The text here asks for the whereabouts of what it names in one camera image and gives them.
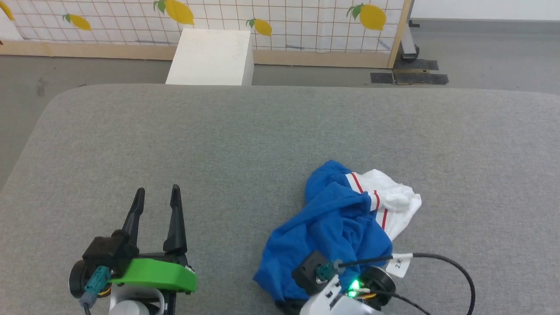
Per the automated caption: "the white rectangular box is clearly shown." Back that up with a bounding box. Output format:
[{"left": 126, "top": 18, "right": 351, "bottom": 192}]
[{"left": 165, "top": 28, "right": 255, "bottom": 86}]

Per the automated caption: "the black floor tape patch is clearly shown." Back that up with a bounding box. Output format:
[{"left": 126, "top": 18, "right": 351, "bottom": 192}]
[{"left": 370, "top": 59, "right": 449, "bottom": 86}]

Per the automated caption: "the grey fabric sofa cushion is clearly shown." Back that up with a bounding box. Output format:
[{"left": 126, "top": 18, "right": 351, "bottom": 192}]
[{"left": 0, "top": 83, "right": 560, "bottom": 315}]

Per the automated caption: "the teal-plug left camera cable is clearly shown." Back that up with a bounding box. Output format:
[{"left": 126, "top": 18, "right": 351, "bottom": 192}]
[{"left": 79, "top": 266, "right": 112, "bottom": 315}]

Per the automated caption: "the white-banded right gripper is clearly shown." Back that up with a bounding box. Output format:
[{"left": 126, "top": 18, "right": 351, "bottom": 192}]
[{"left": 300, "top": 276, "right": 382, "bottom": 315}]

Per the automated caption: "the thick black right camera cable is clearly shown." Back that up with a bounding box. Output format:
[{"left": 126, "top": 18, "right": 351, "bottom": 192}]
[{"left": 333, "top": 252, "right": 476, "bottom": 315}]

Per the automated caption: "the grey metal stand foot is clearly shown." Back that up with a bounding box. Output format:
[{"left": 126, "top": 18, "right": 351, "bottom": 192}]
[{"left": 400, "top": 19, "right": 421, "bottom": 60}]

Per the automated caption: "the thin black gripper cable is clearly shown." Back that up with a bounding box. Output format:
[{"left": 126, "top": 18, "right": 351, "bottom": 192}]
[{"left": 380, "top": 291, "right": 433, "bottom": 315}]

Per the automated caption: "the blue white red-striped garment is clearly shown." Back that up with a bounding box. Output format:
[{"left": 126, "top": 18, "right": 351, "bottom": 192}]
[{"left": 253, "top": 160, "right": 423, "bottom": 307}]

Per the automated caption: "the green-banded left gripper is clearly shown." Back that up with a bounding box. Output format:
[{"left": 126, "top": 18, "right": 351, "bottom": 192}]
[{"left": 108, "top": 184, "right": 198, "bottom": 294}]

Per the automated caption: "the white paper cable label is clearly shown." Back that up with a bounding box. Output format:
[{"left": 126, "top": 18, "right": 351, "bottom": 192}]
[{"left": 387, "top": 252, "right": 413, "bottom": 279}]

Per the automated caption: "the lemon-print partition screen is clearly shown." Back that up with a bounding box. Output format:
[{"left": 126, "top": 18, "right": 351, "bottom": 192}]
[{"left": 0, "top": 0, "right": 414, "bottom": 70}]

